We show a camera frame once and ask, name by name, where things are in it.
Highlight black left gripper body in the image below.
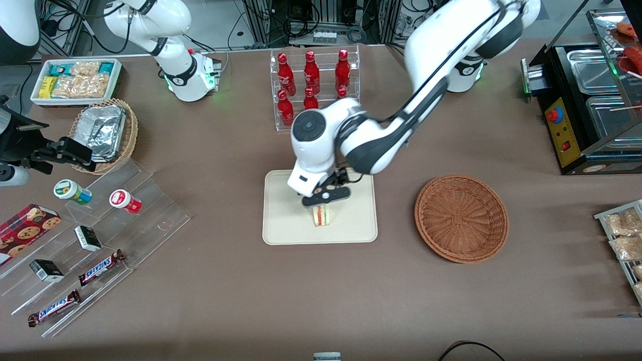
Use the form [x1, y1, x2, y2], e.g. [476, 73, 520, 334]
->
[321, 167, 363, 191]

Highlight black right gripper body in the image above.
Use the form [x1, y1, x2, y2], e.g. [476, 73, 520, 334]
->
[0, 95, 61, 175]

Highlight triangular sandwich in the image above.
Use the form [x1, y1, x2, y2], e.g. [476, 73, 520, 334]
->
[312, 203, 333, 228]

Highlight light tan wicker basket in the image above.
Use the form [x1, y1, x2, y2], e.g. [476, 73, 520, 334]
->
[69, 98, 138, 175]

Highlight cream plastic tray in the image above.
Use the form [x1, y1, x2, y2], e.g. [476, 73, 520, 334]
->
[262, 169, 378, 246]

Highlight brown round wicker basket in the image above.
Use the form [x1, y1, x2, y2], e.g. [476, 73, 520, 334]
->
[414, 174, 509, 264]

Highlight green lidded cup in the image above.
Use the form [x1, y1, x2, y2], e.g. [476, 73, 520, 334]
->
[54, 179, 93, 206]

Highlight stacked aluminium foil containers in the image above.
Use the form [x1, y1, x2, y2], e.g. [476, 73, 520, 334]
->
[76, 105, 126, 162]

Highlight white rectangular snack bin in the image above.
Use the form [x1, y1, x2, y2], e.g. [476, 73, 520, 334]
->
[30, 58, 122, 107]

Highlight red lidded cup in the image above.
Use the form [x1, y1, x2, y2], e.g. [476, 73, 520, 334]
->
[109, 190, 142, 215]

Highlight large clear cracker bag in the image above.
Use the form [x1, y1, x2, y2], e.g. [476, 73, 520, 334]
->
[51, 74, 110, 99]

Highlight small black box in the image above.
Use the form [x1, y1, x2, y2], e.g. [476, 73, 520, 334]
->
[74, 226, 102, 252]
[29, 259, 65, 282]

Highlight small clear cracker bag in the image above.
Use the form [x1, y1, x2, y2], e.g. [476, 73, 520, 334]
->
[70, 61, 101, 79]

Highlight red cookie box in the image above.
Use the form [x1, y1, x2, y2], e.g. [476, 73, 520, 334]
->
[0, 204, 62, 267]

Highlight clear acrylic stepped display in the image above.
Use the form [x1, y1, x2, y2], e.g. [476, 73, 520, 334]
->
[0, 159, 191, 337]

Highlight brown Snickers bar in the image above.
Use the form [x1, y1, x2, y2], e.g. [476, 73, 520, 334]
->
[28, 289, 81, 327]
[78, 249, 126, 287]

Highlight clear acrylic bottle rack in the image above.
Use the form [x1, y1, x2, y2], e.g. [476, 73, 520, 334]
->
[270, 45, 361, 132]

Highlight black food warmer machine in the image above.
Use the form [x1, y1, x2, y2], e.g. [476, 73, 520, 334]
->
[521, 0, 642, 176]

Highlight stainless steel pan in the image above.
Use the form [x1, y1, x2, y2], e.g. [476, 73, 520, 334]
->
[567, 49, 623, 95]
[585, 95, 642, 140]

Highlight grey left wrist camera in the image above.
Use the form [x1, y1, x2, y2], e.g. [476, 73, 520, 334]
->
[302, 186, 351, 209]

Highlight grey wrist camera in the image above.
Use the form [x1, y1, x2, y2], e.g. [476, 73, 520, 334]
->
[0, 164, 30, 187]
[302, 186, 351, 209]

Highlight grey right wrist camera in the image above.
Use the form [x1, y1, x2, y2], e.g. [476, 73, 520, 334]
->
[0, 164, 30, 187]

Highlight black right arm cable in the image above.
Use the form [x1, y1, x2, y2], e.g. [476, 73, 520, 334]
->
[80, 0, 153, 55]

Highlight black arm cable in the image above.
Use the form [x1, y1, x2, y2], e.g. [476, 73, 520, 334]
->
[80, 0, 153, 55]
[379, 0, 508, 126]

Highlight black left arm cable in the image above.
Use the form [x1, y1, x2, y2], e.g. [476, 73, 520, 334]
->
[379, 0, 508, 126]

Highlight black looped cable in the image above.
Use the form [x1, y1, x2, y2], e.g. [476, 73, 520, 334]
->
[437, 340, 506, 361]

